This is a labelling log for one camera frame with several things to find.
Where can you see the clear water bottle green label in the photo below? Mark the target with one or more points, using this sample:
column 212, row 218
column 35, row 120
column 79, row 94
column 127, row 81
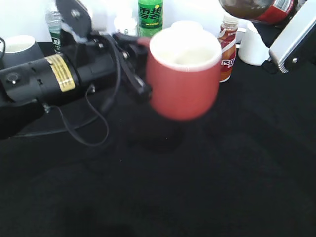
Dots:
column 53, row 21

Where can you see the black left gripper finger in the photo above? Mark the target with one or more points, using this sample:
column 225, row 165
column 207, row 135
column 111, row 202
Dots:
column 136, row 87

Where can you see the white purple milk carton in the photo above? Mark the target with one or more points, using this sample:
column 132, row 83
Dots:
column 125, row 23

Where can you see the red ceramic mug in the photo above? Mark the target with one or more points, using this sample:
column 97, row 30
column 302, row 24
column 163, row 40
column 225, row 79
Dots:
column 183, row 70

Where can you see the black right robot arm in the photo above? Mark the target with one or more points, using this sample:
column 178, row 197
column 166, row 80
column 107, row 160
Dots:
column 296, row 43

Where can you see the orange Nescafe coffee bottle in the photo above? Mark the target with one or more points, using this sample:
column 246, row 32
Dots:
column 227, row 40

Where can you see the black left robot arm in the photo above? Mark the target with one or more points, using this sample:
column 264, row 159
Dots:
column 29, row 90

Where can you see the dark grey mug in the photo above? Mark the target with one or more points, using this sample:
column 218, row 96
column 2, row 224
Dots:
column 18, row 50

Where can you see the black mug white interior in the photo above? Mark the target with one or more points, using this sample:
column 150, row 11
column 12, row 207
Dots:
column 186, row 26

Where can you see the cola bottle red label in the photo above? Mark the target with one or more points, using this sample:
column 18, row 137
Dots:
column 272, row 12

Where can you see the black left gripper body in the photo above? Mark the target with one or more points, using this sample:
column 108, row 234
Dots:
column 97, row 58

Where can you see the green Sprite bottle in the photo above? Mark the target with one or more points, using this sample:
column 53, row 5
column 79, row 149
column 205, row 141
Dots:
column 150, row 17

